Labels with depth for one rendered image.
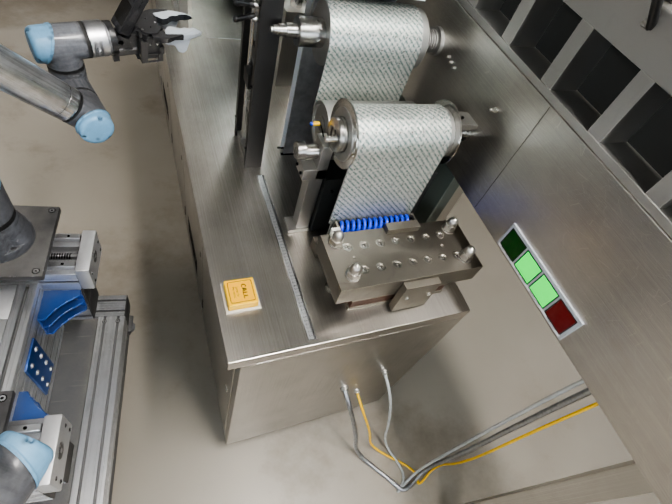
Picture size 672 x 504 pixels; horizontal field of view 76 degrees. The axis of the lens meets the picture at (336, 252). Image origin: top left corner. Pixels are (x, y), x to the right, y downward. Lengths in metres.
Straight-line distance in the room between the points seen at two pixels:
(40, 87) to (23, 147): 1.79
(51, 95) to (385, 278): 0.79
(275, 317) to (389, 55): 0.67
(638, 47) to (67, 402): 1.76
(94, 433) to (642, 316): 1.52
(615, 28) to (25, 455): 1.07
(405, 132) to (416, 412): 1.41
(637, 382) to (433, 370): 1.37
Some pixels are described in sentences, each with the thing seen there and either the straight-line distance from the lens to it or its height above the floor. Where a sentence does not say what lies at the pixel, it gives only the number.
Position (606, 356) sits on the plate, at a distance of 0.94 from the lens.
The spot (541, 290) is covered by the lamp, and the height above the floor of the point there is 1.18.
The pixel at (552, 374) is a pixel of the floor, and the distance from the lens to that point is 2.56.
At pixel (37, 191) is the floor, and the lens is 2.58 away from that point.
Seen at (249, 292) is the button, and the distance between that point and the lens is 1.04.
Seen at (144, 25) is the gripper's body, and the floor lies 1.24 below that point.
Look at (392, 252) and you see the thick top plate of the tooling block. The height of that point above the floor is 1.03.
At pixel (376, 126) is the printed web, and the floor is 1.30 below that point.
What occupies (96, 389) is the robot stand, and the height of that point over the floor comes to 0.23.
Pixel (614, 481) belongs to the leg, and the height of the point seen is 0.91.
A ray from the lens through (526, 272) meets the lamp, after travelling 1.01.
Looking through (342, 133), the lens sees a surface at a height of 1.28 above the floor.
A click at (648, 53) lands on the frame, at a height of 1.60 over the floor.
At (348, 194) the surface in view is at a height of 1.13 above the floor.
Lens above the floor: 1.82
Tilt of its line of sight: 51 degrees down
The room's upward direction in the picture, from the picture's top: 23 degrees clockwise
